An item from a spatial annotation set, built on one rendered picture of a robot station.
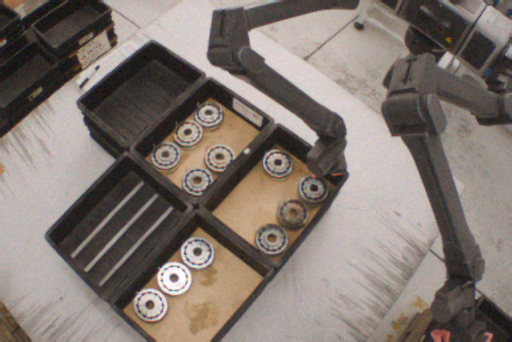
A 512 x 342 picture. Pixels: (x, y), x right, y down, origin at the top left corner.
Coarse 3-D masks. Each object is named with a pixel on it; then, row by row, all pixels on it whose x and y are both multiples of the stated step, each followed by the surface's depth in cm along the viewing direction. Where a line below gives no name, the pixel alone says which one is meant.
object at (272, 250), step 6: (264, 228) 134; (270, 228) 134; (276, 228) 134; (282, 228) 134; (258, 234) 132; (264, 234) 132; (282, 234) 133; (258, 240) 132; (282, 240) 132; (258, 246) 130; (264, 246) 131; (270, 246) 131; (276, 246) 131; (282, 246) 131; (264, 252) 130; (270, 252) 130; (276, 252) 130
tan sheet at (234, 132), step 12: (192, 120) 153; (228, 120) 154; (240, 120) 154; (204, 132) 151; (216, 132) 151; (228, 132) 152; (240, 132) 152; (252, 132) 152; (204, 144) 149; (216, 144) 149; (228, 144) 149; (240, 144) 150; (168, 156) 145; (192, 156) 146; (180, 168) 144; (180, 180) 142
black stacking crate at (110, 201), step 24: (120, 168) 135; (96, 192) 130; (120, 192) 138; (144, 192) 138; (168, 192) 131; (72, 216) 125; (96, 216) 133; (120, 216) 134; (144, 216) 135; (168, 216) 136; (72, 240) 128; (96, 240) 129; (120, 240) 130; (96, 264) 126
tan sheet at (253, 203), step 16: (256, 176) 145; (304, 176) 146; (240, 192) 142; (256, 192) 142; (272, 192) 143; (288, 192) 143; (224, 208) 138; (240, 208) 139; (256, 208) 139; (272, 208) 140; (240, 224) 137; (256, 224) 137; (272, 240) 135; (288, 240) 135
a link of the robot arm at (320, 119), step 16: (240, 48) 81; (240, 64) 82; (256, 64) 84; (256, 80) 89; (272, 80) 92; (288, 80) 96; (272, 96) 96; (288, 96) 97; (304, 96) 101; (304, 112) 102; (320, 112) 106; (320, 128) 108
